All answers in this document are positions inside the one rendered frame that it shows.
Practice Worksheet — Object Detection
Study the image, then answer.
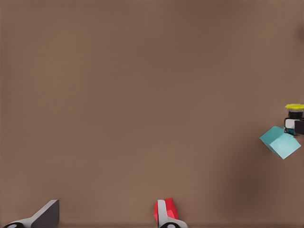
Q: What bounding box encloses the red block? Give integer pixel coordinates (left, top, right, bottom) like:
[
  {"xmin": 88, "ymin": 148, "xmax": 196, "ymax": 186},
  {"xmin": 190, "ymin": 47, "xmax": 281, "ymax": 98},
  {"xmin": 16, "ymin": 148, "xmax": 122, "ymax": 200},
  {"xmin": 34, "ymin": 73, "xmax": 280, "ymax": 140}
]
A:
[{"xmin": 153, "ymin": 198, "xmax": 179, "ymax": 223}]

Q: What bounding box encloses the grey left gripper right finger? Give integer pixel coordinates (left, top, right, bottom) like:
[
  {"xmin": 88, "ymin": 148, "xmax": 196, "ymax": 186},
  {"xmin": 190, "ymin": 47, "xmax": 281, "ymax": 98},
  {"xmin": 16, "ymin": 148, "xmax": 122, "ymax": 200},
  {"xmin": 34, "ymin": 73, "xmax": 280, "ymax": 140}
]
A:
[{"xmin": 157, "ymin": 199, "xmax": 188, "ymax": 228}]

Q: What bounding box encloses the yellow capped bottle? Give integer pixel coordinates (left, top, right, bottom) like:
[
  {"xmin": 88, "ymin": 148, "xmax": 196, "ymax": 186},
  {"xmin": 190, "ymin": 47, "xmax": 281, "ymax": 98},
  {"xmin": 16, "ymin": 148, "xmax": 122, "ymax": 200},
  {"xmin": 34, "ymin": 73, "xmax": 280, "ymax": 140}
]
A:
[{"xmin": 284, "ymin": 103, "xmax": 304, "ymax": 135}]

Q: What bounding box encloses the teal box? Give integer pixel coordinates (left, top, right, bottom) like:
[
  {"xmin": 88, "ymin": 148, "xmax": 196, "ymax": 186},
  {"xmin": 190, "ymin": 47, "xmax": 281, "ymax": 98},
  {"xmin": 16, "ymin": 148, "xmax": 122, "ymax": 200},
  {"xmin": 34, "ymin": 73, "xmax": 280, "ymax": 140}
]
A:
[{"xmin": 259, "ymin": 125, "xmax": 302, "ymax": 160}]

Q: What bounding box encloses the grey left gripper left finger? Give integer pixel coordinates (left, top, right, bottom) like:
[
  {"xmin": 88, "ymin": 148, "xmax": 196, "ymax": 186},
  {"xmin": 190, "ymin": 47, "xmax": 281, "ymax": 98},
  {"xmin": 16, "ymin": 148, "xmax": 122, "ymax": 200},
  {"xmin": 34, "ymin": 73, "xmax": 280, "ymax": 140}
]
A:
[{"xmin": 0, "ymin": 199, "xmax": 60, "ymax": 228}]

